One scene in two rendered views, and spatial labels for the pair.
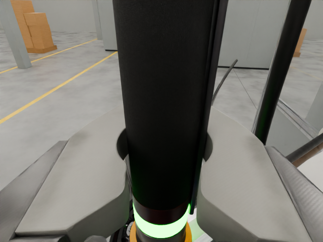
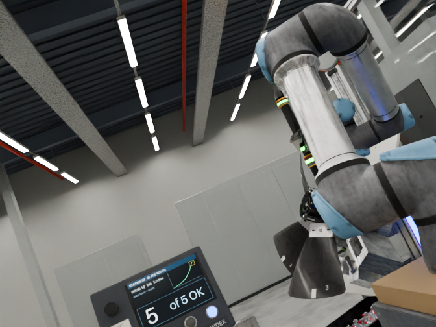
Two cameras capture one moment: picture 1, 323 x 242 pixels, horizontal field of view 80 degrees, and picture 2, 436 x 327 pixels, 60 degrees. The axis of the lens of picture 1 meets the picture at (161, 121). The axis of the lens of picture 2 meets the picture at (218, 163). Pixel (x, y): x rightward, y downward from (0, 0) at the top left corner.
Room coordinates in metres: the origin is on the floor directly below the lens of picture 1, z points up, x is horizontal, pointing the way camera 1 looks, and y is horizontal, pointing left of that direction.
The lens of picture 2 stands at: (-1.18, 0.75, 1.26)
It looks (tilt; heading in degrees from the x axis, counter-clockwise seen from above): 9 degrees up; 342
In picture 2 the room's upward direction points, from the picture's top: 24 degrees counter-clockwise
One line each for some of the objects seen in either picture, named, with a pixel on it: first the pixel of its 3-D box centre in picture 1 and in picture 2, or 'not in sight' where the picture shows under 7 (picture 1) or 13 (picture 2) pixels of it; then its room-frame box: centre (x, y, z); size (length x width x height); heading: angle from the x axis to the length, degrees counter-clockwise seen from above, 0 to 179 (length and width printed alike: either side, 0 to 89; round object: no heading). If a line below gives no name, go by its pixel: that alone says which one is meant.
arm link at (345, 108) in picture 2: not in sight; (337, 115); (-0.19, 0.01, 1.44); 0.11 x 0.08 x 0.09; 178
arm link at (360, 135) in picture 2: not in sight; (356, 140); (-0.20, -0.01, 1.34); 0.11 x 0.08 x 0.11; 48
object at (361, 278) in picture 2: not in sight; (363, 274); (0.11, 0.00, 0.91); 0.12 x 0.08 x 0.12; 88
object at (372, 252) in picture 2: not in sight; (372, 251); (0.02, -0.03, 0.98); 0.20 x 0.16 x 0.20; 88
